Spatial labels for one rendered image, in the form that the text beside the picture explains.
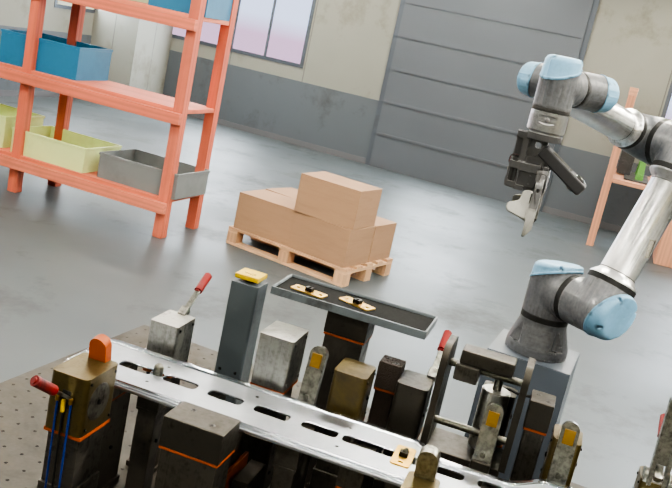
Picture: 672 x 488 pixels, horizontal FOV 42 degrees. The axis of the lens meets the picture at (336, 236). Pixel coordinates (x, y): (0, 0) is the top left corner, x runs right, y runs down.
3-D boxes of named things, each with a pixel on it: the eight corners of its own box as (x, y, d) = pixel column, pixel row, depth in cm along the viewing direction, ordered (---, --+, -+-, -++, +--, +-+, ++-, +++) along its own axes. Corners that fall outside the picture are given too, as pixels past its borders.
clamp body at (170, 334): (124, 466, 201) (149, 318, 193) (149, 446, 212) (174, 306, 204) (152, 477, 199) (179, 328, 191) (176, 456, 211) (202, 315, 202)
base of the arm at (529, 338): (511, 333, 225) (520, 297, 223) (569, 352, 220) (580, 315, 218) (499, 348, 211) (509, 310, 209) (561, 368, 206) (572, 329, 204)
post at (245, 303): (197, 448, 215) (229, 280, 205) (210, 436, 222) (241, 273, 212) (225, 458, 213) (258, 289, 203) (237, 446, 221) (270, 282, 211)
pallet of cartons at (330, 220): (212, 246, 655) (229, 155, 639) (265, 229, 739) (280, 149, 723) (359, 293, 618) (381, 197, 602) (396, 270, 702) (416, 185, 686)
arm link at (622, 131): (646, 118, 220) (525, 46, 189) (684, 127, 211) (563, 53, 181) (627, 161, 221) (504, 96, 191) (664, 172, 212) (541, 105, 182)
